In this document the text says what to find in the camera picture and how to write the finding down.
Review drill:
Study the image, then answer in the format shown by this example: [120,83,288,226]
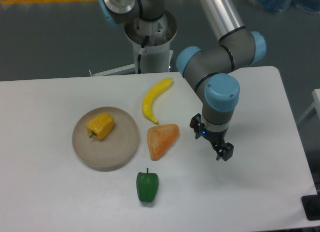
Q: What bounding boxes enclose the yellow toy banana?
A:
[141,77,173,125]

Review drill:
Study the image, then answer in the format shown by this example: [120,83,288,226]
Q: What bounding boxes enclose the yellow toy pepper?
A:
[86,113,115,140]

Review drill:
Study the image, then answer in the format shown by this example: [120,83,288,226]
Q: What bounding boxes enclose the orange triangular toy bread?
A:
[147,124,180,161]

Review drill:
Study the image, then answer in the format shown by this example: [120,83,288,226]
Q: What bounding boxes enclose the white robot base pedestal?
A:
[93,10,178,76]

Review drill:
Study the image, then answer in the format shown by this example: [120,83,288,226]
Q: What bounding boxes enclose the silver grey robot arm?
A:
[98,0,267,161]

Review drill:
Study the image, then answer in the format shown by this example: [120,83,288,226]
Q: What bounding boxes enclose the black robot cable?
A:
[136,35,150,74]

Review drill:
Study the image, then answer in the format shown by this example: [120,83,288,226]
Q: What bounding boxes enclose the green toy pepper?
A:
[136,168,159,203]

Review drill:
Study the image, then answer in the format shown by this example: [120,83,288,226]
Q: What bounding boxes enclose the beige round plate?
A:
[72,107,139,172]

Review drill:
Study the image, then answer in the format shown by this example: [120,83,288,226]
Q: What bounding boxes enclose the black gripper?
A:
[189,113,234,161]

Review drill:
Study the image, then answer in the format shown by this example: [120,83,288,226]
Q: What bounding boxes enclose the white furniture at right edge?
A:
[296,88,320,128]

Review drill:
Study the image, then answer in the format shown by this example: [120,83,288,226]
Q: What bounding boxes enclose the black device at table edge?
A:
[301,195,320,221]

